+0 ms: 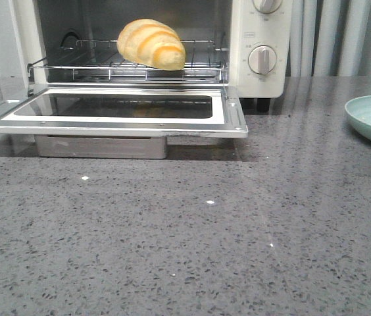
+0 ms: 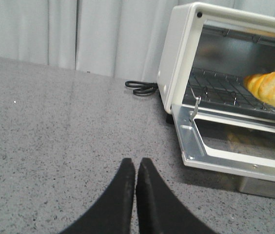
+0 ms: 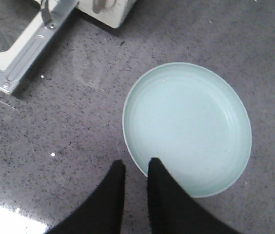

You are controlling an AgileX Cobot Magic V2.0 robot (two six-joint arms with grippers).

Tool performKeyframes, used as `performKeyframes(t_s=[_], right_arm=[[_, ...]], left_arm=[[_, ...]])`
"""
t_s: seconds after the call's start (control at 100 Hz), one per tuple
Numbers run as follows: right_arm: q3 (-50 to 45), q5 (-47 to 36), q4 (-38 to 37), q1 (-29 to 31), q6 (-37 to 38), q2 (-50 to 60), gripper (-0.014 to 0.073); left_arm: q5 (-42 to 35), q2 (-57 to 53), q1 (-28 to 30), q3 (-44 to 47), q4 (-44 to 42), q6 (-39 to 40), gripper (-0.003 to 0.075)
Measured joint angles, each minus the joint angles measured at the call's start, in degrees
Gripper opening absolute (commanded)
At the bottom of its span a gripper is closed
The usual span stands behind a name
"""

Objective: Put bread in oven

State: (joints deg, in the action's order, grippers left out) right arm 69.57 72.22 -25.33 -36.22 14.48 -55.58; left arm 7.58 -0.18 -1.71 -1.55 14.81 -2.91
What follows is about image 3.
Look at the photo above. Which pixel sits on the white Toshiba toaster oven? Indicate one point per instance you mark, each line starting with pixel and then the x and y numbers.
pixel 113 17

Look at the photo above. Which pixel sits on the oven glass door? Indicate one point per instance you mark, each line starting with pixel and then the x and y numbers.
pixel 19 58

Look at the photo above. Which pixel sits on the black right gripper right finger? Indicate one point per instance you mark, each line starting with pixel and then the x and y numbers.
pixel 172 211

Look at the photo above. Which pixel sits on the lower oven control knob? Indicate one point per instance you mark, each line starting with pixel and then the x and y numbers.
pixel 100 5

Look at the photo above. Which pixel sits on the light green plate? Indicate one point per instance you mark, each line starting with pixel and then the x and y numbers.
pixel 193 121

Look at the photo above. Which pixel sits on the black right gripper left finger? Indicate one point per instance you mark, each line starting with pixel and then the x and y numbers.
pixel 101 212

